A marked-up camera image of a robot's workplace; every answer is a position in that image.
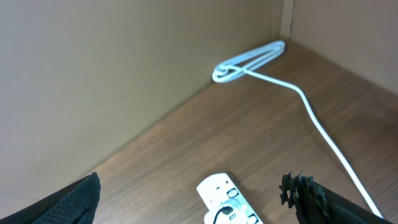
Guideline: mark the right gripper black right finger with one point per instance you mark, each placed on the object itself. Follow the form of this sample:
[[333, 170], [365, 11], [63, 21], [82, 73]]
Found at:
[[316, 204]]

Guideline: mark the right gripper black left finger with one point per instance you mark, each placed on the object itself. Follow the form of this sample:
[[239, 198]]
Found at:
[[73, 204]]

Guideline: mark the white charger adapter plug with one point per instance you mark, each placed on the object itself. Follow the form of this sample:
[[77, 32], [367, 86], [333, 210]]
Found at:
[[229, 212]]

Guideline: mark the white power strip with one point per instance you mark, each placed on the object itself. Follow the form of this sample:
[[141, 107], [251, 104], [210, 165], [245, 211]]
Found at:
[[218, 188]]

